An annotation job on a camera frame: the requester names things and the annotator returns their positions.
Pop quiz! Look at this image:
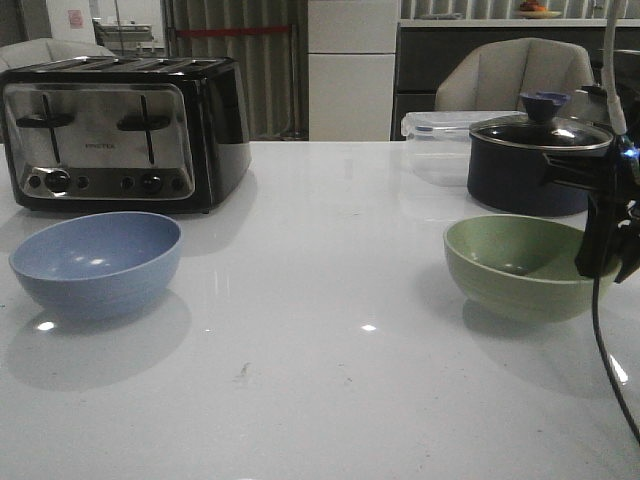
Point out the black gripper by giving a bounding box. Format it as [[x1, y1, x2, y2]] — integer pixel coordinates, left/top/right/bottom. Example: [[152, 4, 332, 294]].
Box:
[[543, 134, 640, 283]]

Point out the green bowl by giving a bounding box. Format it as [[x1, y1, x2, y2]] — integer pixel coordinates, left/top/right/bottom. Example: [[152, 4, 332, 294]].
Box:
[[444, 214, 593, 323]]

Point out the blue bowl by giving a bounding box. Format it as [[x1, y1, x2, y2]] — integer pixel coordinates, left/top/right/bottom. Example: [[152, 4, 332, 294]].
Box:
[[9, 211, 182, 320]]

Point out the dark blue saucepan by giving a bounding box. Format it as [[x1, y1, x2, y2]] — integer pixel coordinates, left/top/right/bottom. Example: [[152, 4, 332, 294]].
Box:
[[467, 136, 588, 217]]

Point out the glass pot lid blue knob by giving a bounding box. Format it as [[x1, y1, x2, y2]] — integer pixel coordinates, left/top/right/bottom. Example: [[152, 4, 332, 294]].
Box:
[[469, 91, 613, 152]]

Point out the clear plastic food container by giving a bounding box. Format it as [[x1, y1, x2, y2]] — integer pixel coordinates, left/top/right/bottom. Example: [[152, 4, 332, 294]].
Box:
[[401, 111, 518, 187]]

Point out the beige padded chair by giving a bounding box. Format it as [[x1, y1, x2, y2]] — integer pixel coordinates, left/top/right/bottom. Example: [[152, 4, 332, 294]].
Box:
[[434, 37, 595, 111]]

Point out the fruit plate on counter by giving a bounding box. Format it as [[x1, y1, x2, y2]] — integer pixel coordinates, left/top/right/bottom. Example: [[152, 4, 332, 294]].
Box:
[[515, 0, 562, 19]]

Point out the dark kitchen counter cabinet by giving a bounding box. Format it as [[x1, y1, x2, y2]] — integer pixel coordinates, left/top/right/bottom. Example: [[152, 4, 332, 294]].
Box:
[[389, 19, 640, 142]]

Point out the white refrigerator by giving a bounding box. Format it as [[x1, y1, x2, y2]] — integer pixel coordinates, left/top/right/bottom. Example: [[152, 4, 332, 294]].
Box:
[[308, 1, 399, 141]]

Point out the black and steel toaster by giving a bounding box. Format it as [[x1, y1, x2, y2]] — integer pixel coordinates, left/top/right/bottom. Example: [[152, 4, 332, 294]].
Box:
[[1, 56, 251, 213]]

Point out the white armchair at left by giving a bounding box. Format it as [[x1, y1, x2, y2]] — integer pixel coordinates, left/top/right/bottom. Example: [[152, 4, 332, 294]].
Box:
[[1, 38, 121, 74]]

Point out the black cable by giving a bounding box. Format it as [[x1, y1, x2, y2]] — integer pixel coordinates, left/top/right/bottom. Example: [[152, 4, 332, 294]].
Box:
[[591, 274, 640, 446]]

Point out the white cable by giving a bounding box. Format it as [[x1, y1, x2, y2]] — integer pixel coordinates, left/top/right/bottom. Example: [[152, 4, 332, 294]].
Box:
[[602, 0, 628, 135]]

